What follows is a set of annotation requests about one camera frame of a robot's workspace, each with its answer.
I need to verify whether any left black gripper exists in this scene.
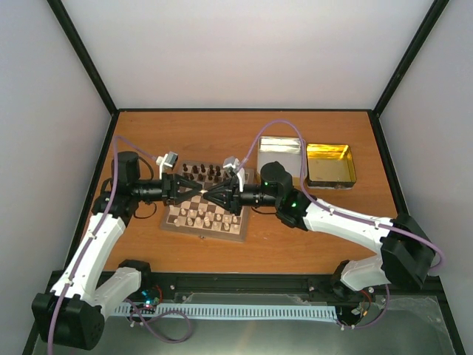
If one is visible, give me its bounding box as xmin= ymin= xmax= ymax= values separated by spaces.
xmin=133 ymin=172 xmax=203 ymax=206

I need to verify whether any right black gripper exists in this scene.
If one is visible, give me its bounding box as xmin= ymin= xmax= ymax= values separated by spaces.
xmin=203 ymin=178 xmax=279 ymax=216

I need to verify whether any white chess bishop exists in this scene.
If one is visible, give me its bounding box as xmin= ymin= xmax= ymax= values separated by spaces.
xmin=194 ymin=217 xmax=203 ymax=228

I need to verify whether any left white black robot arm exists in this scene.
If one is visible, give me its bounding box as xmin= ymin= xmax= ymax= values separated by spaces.
xmin=32 ymin=151 xmax=201 ymax=352

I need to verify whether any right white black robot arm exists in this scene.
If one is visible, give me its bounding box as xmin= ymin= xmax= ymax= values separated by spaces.
xmin=203 ymin=162 xmax=436 ymax=299

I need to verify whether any wooden chess board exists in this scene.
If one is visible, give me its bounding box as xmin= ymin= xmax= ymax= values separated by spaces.
xmin=160 ymin=160 xmax=250 ymax=242

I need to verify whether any silver open tin box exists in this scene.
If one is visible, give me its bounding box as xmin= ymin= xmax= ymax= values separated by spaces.
xmin=256 ymin=136 xmax=302 ymax=187

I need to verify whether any gold tin lid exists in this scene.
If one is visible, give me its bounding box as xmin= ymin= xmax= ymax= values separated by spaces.
xmin=306 ymin=143 xmax=357 ymax=189

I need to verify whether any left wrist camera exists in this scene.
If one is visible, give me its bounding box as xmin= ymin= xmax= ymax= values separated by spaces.
xmin=155 ymin=152 xmax=179 ymax=178

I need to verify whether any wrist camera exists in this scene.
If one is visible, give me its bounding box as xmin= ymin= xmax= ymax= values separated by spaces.
xmin=155 ymin=152 xmax=179 ymax=178
xmin=222 ymin=156 xmax=245 ymax=192

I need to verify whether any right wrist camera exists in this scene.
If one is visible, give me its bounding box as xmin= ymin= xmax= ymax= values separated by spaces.
xmin=222 ymin=156 xmax=245 ymax=192

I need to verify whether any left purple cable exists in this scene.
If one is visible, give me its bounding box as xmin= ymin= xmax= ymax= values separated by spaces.
xmin=47 ymin=135 xmax=192 ymax=355

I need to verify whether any purple cable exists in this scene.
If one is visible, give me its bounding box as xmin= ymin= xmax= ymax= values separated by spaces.
xmin=47 ymin=135 xmax=192 ymax=355
xmin=236 ymin=118 xmax=446 ymax=331

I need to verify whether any black frame rail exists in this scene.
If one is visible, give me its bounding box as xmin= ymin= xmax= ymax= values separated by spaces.
xmin=47 ymin=270 xmax=444 ymax=308

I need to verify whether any light blue cable duct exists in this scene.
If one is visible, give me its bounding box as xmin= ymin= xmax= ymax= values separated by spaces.
xmin=110 ymin=302 xmax=339 ymax=326

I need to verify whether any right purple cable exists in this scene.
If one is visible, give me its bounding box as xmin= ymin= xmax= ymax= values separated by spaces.
xmin=236 ymin=118 xmax=446 ymax=331

